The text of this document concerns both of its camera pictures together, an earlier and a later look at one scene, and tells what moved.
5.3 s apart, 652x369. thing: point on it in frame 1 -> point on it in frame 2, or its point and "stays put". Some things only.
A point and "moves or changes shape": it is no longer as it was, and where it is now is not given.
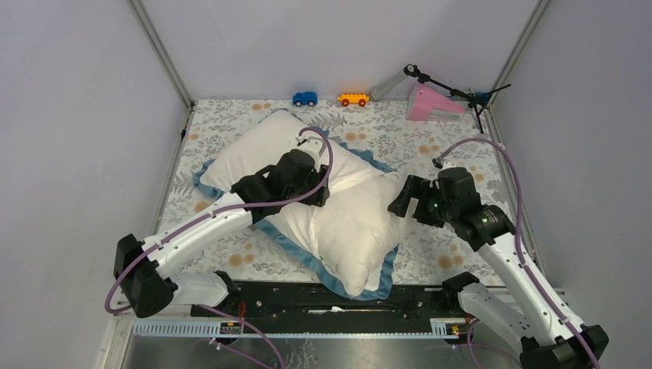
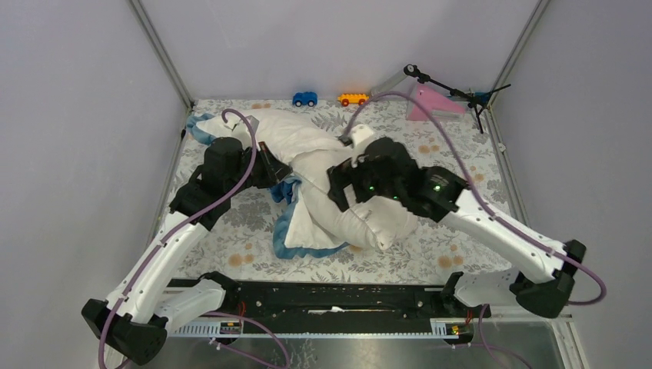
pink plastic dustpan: [427, 104] stays put
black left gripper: [317, 196] -> [246, 153]
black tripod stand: [478, 101] stays put
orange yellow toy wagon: [360, 98] stays put
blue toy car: [307, 98] stays put
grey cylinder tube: [378, 90] stays put
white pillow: [348, 240] moves or changes shape
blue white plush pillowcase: [350, 242] moves or changes shape
